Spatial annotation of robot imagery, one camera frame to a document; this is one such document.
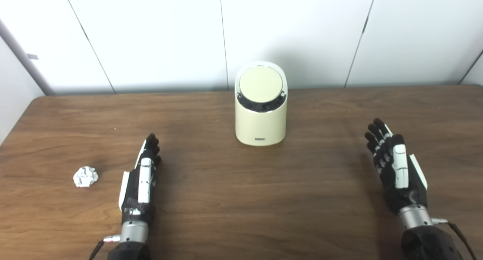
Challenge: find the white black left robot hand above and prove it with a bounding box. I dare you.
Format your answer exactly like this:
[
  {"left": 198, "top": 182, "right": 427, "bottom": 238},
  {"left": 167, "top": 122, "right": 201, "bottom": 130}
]
[{"left": 118, "top": 133, "right": 162, "bottom": 225}]

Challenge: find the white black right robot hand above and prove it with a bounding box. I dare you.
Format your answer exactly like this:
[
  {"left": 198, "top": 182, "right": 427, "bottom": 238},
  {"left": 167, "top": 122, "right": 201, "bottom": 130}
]
[{"left": 365, "top": 118, "right": 429, "bottom": 215}]

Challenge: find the white paper ball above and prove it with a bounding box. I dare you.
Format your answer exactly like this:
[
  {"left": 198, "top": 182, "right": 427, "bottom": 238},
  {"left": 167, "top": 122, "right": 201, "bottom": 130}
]
[{"left": 73, "top": 166, "right": 99, "bottom": 188}]

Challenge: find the cream round bin lid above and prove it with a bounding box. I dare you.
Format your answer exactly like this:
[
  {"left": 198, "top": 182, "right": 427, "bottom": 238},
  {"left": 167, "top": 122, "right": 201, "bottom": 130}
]
[{"left": 238, "top": 66, "right": 283, "bottom": 103}]

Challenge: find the cream plastic bin body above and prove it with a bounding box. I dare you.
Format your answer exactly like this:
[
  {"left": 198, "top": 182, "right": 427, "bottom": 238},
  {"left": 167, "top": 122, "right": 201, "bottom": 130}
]
[{"left": 234, "top": 61, "right": 288, "bottom": 146}]

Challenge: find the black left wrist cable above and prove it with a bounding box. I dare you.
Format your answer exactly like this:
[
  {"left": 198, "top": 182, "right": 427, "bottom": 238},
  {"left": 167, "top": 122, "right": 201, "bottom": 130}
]
[{"left": 89, "top": 235, "right": 122, "bottom": 260}]

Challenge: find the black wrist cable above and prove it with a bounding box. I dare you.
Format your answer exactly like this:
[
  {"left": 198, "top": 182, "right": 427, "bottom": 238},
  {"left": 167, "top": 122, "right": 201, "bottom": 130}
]
[
  {"left": 432, "top": 217, "right": 478, "bottom": 260},
  {"left": 89, "top": 235, "right": 122, "bottom": 260}
]

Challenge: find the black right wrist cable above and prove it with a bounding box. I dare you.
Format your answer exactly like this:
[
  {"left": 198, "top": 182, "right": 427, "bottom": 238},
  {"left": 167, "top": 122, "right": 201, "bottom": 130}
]
[{"left": 432, "top": 217, "right": 478, "bottom": 260}]

